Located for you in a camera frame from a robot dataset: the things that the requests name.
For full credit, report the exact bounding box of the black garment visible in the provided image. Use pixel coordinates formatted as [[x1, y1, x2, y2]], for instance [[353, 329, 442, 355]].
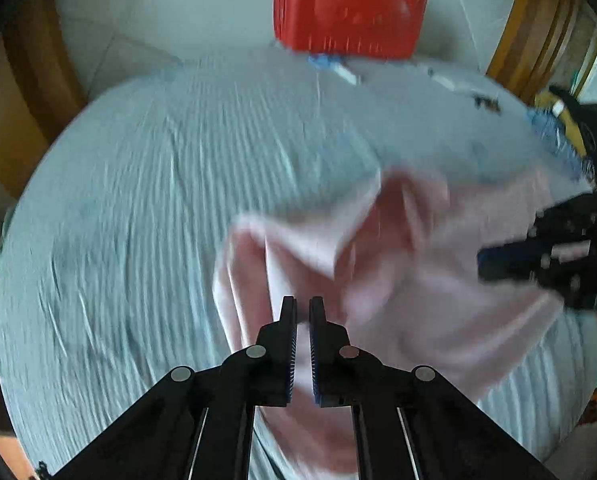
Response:
[[549, 85, 594, 126]]

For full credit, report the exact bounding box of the blue patterned cloth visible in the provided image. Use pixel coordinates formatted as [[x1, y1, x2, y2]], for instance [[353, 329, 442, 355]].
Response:
[[526, 107, 587, 181]]

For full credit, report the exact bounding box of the wooden bed frame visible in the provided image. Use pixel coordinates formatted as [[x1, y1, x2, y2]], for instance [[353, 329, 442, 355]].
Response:
[[0, 0, 86, 201]]

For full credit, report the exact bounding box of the blue and white cloth scrap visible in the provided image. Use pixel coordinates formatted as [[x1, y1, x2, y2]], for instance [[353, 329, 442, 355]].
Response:
[[309, 54, 363, 84]]

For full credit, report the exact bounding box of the red plastic basket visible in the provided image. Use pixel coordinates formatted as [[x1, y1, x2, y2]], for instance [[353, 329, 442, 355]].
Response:
[[273, 0, 428, 60]]

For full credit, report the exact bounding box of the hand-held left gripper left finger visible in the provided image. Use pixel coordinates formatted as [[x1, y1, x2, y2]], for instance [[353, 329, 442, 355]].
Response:
[[51, 296, 298, 480]]

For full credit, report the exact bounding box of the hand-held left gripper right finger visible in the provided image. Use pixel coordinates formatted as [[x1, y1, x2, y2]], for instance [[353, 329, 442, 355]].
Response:
[[309, 296, 559, 480]]

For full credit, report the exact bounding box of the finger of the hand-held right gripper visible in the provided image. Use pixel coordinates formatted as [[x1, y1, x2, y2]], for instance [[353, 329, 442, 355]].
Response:
[[477, 249, 597, 312], [480, 194, 597, 264]]

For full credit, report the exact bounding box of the light blue striped bed sheet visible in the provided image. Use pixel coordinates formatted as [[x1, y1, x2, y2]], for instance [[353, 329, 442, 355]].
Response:
[[0, 52, 597, 480]]

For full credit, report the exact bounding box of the pink garment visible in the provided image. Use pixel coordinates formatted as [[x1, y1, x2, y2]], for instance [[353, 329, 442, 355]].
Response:
[[212, 167, 594, 476]]

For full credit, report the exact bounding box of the wooden door frame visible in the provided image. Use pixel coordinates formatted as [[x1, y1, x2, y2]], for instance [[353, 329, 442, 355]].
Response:
[[486, 0, 597, 106]]

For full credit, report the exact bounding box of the yellow garment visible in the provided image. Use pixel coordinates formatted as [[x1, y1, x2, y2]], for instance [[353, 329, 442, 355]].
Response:
[[561, 110, 587, 158]]

